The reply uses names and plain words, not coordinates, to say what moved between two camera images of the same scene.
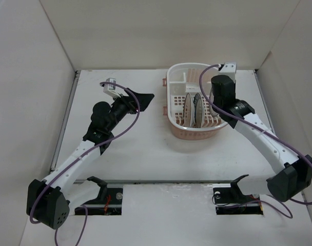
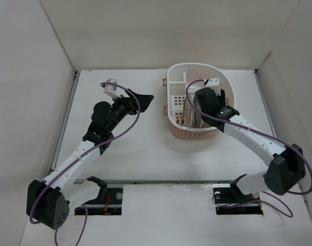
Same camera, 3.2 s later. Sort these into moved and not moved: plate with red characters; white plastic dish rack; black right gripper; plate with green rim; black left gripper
Moved: black right gripper; plate with red characters
Not moved: white plastic dish rack; black left gripper; plate with green rim
